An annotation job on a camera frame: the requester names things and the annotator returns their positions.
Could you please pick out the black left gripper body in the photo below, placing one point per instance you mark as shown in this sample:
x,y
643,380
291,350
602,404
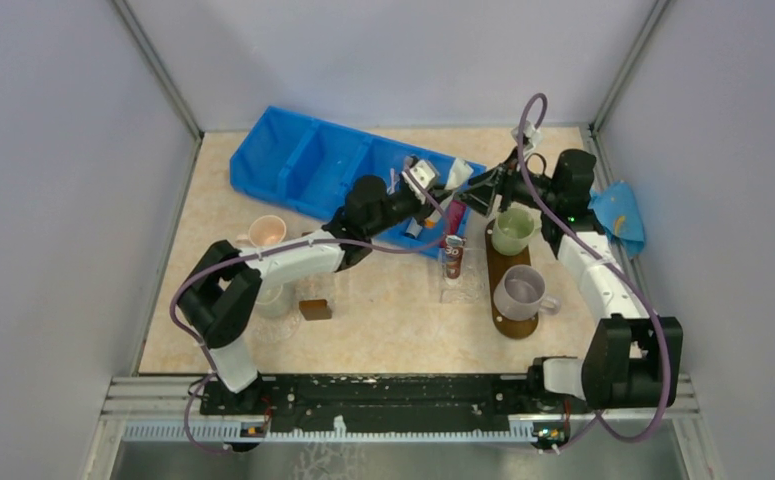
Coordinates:
x,y
401,206

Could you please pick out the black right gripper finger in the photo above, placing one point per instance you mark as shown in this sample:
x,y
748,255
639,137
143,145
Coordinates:
x,y
494,178
479,198

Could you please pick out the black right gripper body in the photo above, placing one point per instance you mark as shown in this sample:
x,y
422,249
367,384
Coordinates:
x,y
526,188

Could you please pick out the white tube black cap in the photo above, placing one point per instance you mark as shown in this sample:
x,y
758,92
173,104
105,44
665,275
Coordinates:
x,y
413,229

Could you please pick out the white tube orange cap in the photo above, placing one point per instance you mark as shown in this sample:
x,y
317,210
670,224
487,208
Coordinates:
x,y
460,171

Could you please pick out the green ceramic mug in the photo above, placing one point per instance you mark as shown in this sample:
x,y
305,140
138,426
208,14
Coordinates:
x,y
512,231

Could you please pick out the clear textured acrylic tray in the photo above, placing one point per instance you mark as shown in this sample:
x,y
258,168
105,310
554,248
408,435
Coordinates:
x,y
471,285

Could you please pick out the grey ceramic mug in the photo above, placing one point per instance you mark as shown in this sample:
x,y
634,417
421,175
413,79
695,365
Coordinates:
x,y
522,294

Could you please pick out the clear holder with wooden ends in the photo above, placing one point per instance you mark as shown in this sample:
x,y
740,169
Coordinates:
x,y
321,297

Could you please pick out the white ceramic mug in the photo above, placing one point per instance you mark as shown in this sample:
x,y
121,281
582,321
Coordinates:
x,y
265,231

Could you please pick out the cream speckled ceramic mug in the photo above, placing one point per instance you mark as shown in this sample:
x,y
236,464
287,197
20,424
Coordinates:
x,y
275,301

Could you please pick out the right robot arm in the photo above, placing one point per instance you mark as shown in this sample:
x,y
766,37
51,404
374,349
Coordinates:
x,y
633,358

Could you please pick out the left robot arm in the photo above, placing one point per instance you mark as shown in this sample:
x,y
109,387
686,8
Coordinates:
x,y
215,303

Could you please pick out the blue crumpled cloth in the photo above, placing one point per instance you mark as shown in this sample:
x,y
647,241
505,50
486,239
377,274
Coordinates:
x,y
617,211

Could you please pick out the blue divided storage bin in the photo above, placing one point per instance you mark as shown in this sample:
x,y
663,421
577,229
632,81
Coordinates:
x,y
308,165

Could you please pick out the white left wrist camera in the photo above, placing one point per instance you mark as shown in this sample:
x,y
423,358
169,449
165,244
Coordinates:
x,y
419,174

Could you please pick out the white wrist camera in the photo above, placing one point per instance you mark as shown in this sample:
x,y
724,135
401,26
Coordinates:
x,y
419,174
529,137

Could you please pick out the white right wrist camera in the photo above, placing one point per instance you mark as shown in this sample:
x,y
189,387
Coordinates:
x,y
529,137

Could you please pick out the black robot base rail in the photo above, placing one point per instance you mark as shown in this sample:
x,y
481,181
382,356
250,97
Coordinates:
x,y
386,404

